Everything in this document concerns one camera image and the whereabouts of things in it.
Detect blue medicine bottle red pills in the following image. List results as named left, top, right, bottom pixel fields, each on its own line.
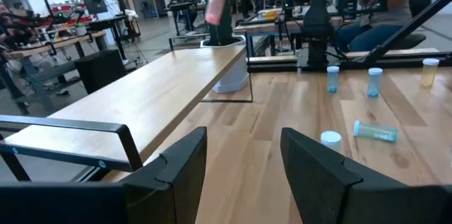
left=320, top=131, right=343, bottom=153

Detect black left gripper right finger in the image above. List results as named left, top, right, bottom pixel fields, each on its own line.
left=280, top=127, right=407, bottom=224

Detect blue medicine bottle white cap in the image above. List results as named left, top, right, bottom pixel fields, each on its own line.
left=367, top=67, right=383, bottom=98
left=326, top=65, right=340, bottom=94

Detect red medicine bottle white cap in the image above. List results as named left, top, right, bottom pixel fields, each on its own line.
left=206, top=0, right=227, bottom=26

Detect black office chair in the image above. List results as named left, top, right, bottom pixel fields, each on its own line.
left=390, top=0, right=434, bottom=50

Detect yellow medicine bottle white cap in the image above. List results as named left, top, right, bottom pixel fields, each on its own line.
left=420, top=58, right=440, bottom=88

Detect person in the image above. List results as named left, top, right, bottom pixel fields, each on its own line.
left=334, top=0, right=430, bottom=52

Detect wooden background table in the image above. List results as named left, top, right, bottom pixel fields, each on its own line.
left=234, top=18, right=350, bottom=59

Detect black cube stool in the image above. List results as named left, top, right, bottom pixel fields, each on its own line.
left=74, top=49, right=127, bottom=95

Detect black background desk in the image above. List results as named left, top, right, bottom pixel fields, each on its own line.
left=88, top=15, right=141, bottom=59

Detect white plant pot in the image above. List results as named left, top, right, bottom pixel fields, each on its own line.
left=200, top=35, right=251, bottom=94

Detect wooden workbench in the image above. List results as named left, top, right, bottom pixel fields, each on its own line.
left=3, top=30, right=109, bottom=115

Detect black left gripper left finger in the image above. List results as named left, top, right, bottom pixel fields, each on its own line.
left=119, top=126, right=208, bottom=224

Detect teal medicine bottle white cap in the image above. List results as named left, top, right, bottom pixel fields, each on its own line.
left=352, top=120, right=399, bottom=143

